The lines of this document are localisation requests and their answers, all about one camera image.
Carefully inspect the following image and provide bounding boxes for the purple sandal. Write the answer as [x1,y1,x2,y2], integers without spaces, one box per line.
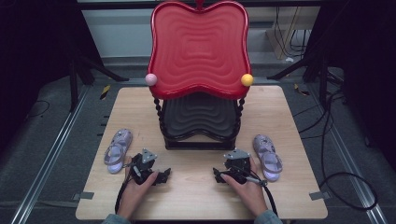
[252,133,284,183]
[103,128,134,175]

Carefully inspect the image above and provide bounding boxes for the thin black floor cable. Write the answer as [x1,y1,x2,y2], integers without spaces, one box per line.
[25,99,51,120]

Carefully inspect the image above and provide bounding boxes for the dark curtain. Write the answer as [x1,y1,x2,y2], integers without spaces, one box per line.
[306,0,396,169]
[0,0,104,150]

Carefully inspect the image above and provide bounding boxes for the yellow black tape strip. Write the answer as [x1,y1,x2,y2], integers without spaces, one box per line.
[293,83,311,97]
[99,84,112,101]

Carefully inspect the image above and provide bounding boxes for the red and black two-tier rack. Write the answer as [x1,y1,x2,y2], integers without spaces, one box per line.
[145,0,255,151]

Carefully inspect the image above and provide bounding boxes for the hanging black cables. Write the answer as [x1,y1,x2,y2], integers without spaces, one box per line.
[274,6,312,60]

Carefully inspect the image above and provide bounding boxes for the person's right hand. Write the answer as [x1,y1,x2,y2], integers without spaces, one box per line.
[219,157,269,218]

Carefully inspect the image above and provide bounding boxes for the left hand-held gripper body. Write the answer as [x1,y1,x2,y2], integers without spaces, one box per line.
[129,147,161,186]

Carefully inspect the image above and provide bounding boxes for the black floor cable loop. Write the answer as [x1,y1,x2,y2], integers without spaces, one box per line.
[292,88,379,212]

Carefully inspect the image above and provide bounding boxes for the person's left hand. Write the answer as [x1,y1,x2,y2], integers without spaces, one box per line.
[117,155,160,219]

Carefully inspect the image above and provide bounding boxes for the grey tape piece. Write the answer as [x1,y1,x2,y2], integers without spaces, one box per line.
[72,191,95,202]
[308,190,332,202]

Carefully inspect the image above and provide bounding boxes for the black tripod stand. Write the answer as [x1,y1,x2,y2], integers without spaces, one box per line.
[266,52,345,110]
[67,50,130,113]

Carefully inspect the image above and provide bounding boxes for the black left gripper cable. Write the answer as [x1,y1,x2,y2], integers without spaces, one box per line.
[114,161,138,216]

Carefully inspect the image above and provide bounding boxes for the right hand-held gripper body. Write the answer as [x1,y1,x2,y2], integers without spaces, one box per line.
[222,148,252,185]

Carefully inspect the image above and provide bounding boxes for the metal floor rail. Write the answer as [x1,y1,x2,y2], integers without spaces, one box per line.
[9,85,92,224]
[306,85,389,224]

